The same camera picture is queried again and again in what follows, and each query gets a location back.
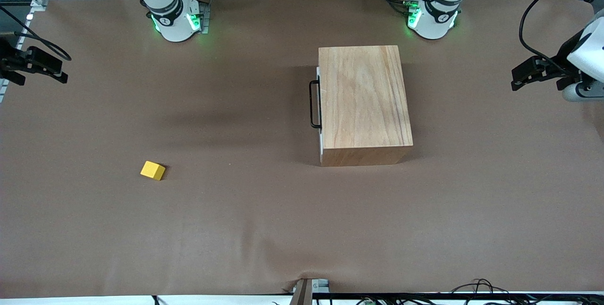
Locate yellow wooden block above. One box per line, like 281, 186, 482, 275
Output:
140, 161, 166, 181

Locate wooden drawer cabinet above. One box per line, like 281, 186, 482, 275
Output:
319, 45, 414, 167

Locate brown table cover sheet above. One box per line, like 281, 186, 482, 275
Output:
0, 0, 604, 298

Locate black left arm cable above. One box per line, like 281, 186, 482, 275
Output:
519, 0, 604, 68

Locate tangle of black cables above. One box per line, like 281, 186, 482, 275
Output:
451, 278, 604, 305

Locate metal table edge bracket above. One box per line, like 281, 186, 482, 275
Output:
289, 278, 331, 305

